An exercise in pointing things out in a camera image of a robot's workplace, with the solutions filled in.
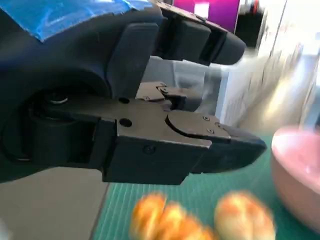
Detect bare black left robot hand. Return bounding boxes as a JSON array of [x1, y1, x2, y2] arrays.
[[0, 0, 268, 186]]

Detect long orange toy bread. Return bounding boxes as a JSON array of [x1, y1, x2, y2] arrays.
[[131, 192, 218, 240]]

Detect round pale toy bread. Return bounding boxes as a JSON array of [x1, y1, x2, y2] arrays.
[[213, 190, 277, 240]]

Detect pink bowl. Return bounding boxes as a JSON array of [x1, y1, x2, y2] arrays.
[[271, 125, 320, 232]]

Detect green cutting mat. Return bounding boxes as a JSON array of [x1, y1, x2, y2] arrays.
[[92, 132, 320, 240]]

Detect magenta screen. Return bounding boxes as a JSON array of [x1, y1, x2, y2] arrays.
[[172, 0, 241, 33]]

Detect white vented metal cabinet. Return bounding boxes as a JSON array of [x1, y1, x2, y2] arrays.
[[219, 0, 320, 131]]

